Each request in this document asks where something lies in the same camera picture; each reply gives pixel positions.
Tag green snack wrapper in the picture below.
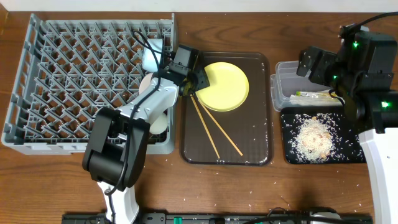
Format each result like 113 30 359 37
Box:
295 90 336 98

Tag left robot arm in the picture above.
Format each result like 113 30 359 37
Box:
82 62 210 223

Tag small white cup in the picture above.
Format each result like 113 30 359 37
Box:
149 113 168 135

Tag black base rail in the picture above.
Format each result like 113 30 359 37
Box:
61 212 374 224

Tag black waste tray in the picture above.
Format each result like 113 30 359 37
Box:
279 106 368 165

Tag clear plastic bin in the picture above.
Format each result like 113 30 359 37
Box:
271 61 330 111

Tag wooden chopstick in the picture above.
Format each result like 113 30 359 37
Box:
190 95 220 159
199 101 243 156

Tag left black cable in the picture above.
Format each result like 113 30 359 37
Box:
104 30 175 224

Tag white pink-rimmed bowl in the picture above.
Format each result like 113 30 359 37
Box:
139 73 153 94

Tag right black cable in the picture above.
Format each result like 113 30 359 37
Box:
354 11 398 27

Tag black cable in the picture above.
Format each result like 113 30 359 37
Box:
104 30 175 224
354 11 398 27

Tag dark brown serving tray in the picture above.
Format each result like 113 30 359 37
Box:
180 52 274 166

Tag light blue bowl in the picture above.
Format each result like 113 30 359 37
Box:
142 39 164 73

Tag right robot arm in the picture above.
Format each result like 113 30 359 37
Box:
297 30 397 223

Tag yellow plate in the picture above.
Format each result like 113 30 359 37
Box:
196 62 249 112

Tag rice and food scraps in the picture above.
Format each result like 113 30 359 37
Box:
284 112 358 164

